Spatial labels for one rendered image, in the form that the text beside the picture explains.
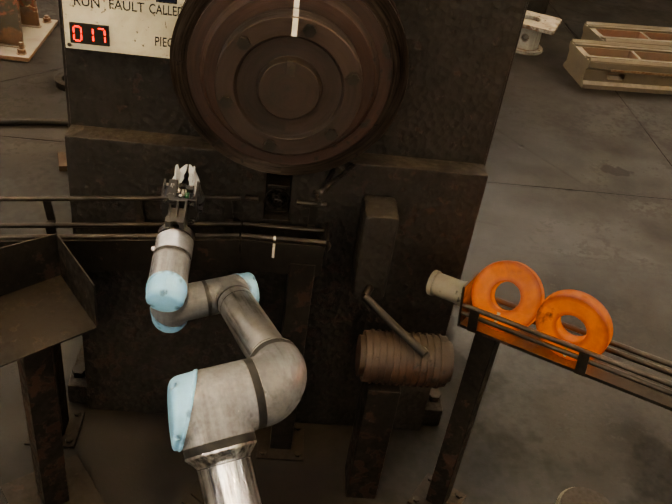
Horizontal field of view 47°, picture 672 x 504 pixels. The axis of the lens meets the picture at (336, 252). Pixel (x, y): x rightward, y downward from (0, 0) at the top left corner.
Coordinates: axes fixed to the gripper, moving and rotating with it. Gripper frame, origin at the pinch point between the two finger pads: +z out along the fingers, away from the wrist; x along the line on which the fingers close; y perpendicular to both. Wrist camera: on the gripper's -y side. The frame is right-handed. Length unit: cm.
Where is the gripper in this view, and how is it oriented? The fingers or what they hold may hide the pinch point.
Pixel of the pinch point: (187, 171)
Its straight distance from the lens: 174.8
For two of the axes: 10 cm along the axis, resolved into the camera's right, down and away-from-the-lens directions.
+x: -9.9, -0.8, -0.9
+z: 0.1, -8.1, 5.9
